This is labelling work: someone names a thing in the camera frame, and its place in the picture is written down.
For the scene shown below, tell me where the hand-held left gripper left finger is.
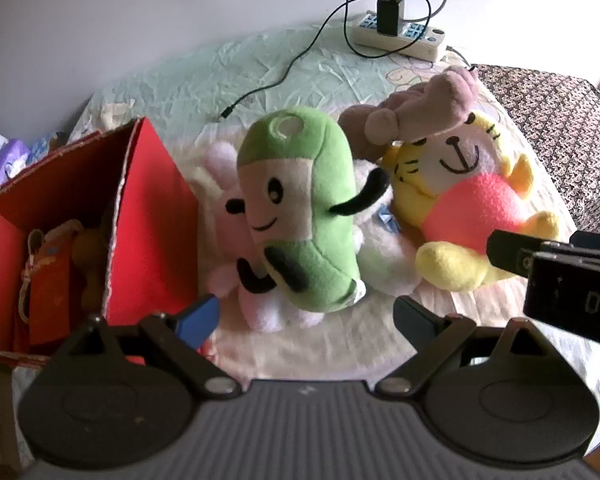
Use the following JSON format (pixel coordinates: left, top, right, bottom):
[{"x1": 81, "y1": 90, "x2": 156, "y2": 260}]
[{"x1": 55, "y1": 294, "x2": 242, "y2": 402}]

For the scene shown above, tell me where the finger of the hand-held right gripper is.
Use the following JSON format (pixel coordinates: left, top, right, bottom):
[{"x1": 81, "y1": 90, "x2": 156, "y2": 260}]
[
  {"x1": 569, "y1": 230, "x2": 600, "y2": 260},
  {"x1": 486, "y1": 229, "x2": 547, "y2": 281}
]

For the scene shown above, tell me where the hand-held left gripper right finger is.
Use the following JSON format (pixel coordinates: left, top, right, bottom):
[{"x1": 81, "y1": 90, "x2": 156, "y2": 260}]
[{"x1": 375, "y1": 296, "x2": 556, "y2": 401}]

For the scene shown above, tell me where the yellow tiger plush toy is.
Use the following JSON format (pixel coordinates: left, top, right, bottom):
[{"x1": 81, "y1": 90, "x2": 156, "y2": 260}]
[{"x1": 377, "y1": 110, "x2": 561, "y2": 293}]

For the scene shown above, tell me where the large white plush rabbit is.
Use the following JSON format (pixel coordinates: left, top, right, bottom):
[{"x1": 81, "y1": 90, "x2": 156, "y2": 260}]
[{"x1": 352, "y1": 160, "x2": 423, "y2": 297}]

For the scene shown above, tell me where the red cardboard box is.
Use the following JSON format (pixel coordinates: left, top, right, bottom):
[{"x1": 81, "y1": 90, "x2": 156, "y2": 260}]
[{"x1": 0, "y1": 116, "x2": 220, "y2": 480}]

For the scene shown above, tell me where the dusty pink plush toy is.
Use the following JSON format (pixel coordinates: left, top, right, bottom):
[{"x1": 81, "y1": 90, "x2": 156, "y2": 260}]
[{"x1": 339, "y1": 66, "x2": 481, "y2": 161}]

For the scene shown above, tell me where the green plush toy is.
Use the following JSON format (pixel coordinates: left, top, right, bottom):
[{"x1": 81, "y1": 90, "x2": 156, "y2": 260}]
[{"x1": 225, "y1": 106, "x2": 393, "y2": 313}]

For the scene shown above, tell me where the brown patterned blanket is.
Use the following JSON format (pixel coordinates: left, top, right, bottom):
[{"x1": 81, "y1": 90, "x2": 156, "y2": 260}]
[{"x1": 472, "y1": 62, "x2": 600, "y2": 233}]

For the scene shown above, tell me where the pale pink plush rabbit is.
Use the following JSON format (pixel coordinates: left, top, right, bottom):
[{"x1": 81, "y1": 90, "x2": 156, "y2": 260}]
[{"x1": 200, "y1": 140, "x2": 331, "y2": 333}]

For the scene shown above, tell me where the white power strip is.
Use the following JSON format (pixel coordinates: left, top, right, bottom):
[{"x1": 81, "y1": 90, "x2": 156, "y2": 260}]
[{"x1": 354, "y1": 10, "x2": 447, "y2": 63}]

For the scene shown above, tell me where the light green bed sheet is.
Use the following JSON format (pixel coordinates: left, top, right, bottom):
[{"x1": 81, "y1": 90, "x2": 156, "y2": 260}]
[{"x1": 67, "y1": 25, "x2": 600, "y2": 461}]

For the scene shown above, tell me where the purple tissue pack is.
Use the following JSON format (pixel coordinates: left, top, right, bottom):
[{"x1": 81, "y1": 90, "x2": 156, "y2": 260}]
[{"x1": 0, "y1": 137, "x2": 31, "y2": 191}]

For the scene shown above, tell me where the black charger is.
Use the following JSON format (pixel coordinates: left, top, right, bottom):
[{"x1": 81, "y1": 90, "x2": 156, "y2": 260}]
[{"x1": 376, "y1": 0, "x2": 406, "y2": 37}]

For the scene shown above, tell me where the orange bag with rope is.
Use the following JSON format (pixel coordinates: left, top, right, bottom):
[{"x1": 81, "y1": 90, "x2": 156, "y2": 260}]
[{"x1": 12, "y1": 220, "x2": 83, "y2": 346}]

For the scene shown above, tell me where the black charger cable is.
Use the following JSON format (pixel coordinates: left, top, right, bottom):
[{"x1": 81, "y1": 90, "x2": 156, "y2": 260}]
[{"x1": 220, "y1": 0, "x2": 433, "y2": 121}]

